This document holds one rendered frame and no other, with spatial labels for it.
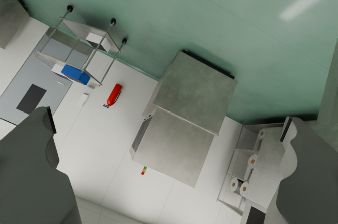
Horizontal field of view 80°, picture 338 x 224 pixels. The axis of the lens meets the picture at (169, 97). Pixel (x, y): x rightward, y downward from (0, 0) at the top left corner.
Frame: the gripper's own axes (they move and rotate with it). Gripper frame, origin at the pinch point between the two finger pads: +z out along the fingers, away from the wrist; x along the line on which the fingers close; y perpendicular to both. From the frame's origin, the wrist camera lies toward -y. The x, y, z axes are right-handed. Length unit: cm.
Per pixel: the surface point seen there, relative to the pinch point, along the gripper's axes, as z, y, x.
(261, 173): 42, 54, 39
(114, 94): 355, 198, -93
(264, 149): 50, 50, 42
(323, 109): 60, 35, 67
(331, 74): 71, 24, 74
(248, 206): 35, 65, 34
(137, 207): 234, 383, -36
